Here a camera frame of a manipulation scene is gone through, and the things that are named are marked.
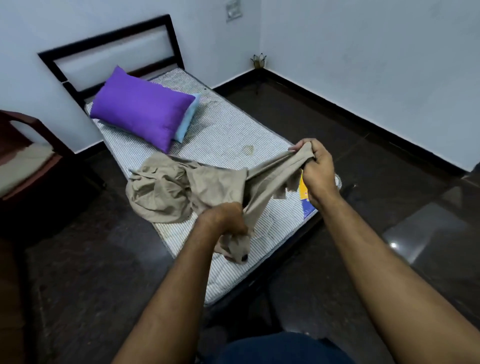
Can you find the person's right hand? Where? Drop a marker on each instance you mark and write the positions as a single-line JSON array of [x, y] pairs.
[[320, 172]]

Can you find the person's left hand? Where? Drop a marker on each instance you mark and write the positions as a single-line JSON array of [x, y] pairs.
[[225, 221]]

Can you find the plain taupe bed sheet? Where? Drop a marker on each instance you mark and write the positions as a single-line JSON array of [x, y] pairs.
[[165, 187]]

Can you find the light blue pillow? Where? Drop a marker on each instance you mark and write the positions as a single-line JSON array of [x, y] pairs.
[[187, 120]]

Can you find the purple dotted pillow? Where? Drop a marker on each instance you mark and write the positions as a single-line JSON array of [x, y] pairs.
[[142, 105]]

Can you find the beige striped bed sheet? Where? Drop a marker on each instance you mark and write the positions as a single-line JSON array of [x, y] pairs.
[[22, 165]]

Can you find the person's left forearm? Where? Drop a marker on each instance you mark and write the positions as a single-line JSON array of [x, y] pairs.
[[168, 300]]

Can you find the person's right forearm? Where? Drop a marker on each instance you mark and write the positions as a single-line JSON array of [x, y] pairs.
[[393, 281]]

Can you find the person's navy blue shirt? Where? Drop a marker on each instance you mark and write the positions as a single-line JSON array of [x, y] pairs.
[[285, 350]]

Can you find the white striped mattress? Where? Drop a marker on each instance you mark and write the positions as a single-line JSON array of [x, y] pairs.
[[225, 127]]

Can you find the lotus shaped candle holder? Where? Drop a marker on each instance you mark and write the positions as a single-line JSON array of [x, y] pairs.
[[258, 61]]

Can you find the maroon plastic chair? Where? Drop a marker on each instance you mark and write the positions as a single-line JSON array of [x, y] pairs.
[[33, 123]]

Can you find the dark wooden bed frame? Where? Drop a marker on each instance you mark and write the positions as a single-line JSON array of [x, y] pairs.
[[108, 35]]

